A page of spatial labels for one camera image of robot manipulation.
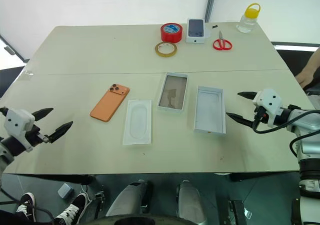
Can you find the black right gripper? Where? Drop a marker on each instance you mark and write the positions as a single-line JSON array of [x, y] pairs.
[[261, 113]]

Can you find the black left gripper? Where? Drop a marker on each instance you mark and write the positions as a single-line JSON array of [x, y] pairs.
[[33, 135]]

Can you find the orange smartphone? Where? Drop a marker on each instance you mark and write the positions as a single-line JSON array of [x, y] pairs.
[[108, 103]]

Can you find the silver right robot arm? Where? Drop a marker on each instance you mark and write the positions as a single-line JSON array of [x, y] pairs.
[[306, 125]]

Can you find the person's right forearm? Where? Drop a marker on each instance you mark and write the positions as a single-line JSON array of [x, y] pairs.
[[313, 60]]

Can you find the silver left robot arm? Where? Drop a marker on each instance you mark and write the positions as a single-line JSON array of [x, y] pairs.
[[5, 157]]

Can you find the white phone box lid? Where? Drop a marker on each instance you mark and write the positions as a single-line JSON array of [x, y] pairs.
[[210, 110]]

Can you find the small grey rectangular block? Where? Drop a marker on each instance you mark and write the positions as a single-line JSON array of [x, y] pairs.
[[65, 190]]

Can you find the white phone box base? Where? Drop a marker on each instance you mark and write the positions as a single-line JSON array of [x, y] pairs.
[[172, 92]]

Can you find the sealed white phone box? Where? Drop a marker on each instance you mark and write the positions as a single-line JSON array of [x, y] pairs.
[[195, 30]]

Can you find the person's right hand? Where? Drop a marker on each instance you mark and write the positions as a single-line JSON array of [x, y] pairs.
[[306, 78]]

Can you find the clear tape piece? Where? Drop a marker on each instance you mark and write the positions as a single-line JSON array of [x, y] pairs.
[[28, 72]]

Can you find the clear jar yellow lid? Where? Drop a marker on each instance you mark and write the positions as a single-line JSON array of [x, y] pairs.
[[247, 22]]

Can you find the white flat insert tray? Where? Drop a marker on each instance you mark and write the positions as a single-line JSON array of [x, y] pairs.
[[137, 122]]

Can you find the small black clip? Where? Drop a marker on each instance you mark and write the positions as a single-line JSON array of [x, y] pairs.
[[214, 26]]

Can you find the black white sneaker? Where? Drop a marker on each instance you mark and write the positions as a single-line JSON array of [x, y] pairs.
[[72, 210], [25, 206]]

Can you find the red tape roll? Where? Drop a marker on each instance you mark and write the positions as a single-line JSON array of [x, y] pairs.
[[171, 36]]

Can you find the yellow clear tape roll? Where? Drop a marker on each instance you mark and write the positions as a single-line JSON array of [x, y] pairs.
[[158, 50]]

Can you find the silver right robot leg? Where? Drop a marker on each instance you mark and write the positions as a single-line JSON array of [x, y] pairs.
[[190, 202]]

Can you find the silver robot leg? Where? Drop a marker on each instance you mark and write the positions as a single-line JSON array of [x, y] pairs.
[[190, 202], [127, 200]]

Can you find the silver left robot leg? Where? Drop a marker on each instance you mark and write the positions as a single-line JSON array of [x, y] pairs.
[[127, 200]]

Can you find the grey vertical pole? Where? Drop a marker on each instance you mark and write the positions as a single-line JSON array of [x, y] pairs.
[[210, 2]]

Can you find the dark rounded housing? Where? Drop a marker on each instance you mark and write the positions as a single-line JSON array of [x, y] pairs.
[[137, 221]]

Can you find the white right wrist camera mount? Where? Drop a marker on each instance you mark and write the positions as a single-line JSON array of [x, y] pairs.
[[270, 98]]

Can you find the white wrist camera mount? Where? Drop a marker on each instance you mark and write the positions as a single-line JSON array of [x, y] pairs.
[[270, 98], [17, 121]]

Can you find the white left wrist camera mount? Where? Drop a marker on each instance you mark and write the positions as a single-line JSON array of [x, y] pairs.
[[17, 121]]

